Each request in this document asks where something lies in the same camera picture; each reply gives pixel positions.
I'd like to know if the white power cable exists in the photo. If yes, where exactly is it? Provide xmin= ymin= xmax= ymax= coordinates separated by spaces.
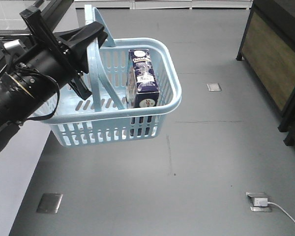
xmin=267 ymin=201 xmax=295 ymax=234

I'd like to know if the dark wooden display stand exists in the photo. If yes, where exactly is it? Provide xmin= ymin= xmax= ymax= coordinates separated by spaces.
xmin=236 ymin=0 xmax=295 ymax=146

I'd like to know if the metal floor plate near freezer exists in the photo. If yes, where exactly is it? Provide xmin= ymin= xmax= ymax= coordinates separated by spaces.
xmin=36 ymin=193 xmax=63 ymax=214

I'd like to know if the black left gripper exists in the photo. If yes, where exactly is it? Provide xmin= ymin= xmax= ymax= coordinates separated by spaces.
xmin=20 ymin=6 xmax=108 ymax=100

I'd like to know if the far white chest freezer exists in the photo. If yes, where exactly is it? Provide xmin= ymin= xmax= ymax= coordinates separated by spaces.
xmin=0 ymin=0 xmax=77 ymax=37

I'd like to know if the dark blue Chocofello cookie box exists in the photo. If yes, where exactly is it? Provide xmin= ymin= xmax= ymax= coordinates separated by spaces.
xmin=126 ymin=49 xmax=160 ymax=109

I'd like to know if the floor socket with white plug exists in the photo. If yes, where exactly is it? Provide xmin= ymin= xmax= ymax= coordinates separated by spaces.
xmin=245 ymin=192 xmax=272 ymax=212

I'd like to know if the light blue shopping basket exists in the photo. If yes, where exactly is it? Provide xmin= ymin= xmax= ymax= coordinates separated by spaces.
xmin=30 ymin=4 xmax=182 ymax=148

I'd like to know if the metal floor socket plate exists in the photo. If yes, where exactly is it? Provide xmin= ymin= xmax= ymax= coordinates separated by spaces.
xmin=207 ymin=83 xmax=222 ymax=91

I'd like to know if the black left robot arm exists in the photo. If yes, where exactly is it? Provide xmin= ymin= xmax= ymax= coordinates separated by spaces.
xmin=0 ymin=6 xmax=108 ymax=152

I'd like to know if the near white chest freezer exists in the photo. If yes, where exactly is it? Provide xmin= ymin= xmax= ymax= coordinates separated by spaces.
xmin=0 ymin=121 xmax=51 ymax=236

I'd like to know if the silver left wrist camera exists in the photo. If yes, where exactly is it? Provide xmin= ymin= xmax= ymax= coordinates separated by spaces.
xmin=3 ymin=39 xmax=28 ymax=56

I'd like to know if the white chest freezer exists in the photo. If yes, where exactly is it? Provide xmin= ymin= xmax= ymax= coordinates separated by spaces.
xmin=0 ymin=121 xmax=51 ymax=236
xmin=0 ymin=0 xmax=77 ymax=37

